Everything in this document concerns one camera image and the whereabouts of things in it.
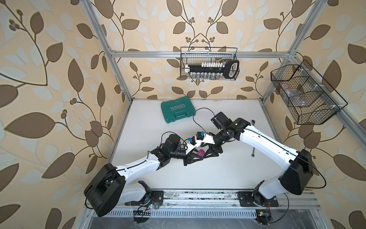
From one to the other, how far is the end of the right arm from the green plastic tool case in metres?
0.39

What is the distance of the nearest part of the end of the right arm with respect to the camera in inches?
21.8

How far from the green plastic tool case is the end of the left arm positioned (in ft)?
1.28

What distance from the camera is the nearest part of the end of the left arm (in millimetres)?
630

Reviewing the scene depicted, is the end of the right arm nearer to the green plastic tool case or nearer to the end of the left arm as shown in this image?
the end of the left arm

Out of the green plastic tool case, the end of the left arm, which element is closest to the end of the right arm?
the end of the left arm

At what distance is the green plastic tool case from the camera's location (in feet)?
3.52
